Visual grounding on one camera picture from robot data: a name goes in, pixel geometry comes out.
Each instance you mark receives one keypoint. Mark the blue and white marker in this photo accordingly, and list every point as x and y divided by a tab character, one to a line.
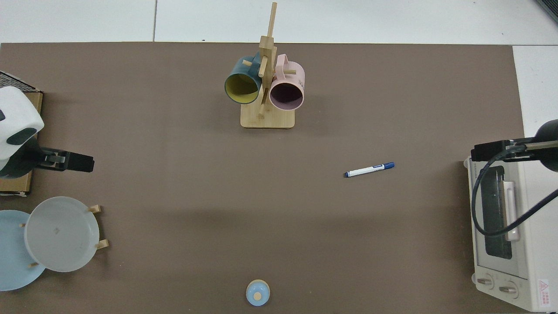
369	169

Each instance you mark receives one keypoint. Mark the grey plate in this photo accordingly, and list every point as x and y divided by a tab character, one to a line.
61	235

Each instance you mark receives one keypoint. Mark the wooden plate rack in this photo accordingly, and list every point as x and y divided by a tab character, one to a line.
103	244

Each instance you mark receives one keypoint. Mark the pale toaster oven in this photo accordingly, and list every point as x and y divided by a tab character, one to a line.
529	244

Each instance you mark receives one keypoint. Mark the light blue plate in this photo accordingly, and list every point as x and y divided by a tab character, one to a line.
13	253

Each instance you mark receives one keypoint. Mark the brown table cloth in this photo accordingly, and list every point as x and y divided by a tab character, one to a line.
218	196

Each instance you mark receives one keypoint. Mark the dark grey ribbed panel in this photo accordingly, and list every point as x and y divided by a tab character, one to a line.
550	8

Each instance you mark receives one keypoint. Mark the dark blue cup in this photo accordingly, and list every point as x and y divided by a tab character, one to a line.
239	72

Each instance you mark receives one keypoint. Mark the wooden cup stand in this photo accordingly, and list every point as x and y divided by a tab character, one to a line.
267	117

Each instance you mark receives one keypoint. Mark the pink cup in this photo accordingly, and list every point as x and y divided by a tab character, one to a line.
287	83

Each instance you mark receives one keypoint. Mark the small blue round bell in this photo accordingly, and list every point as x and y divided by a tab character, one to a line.
257	293

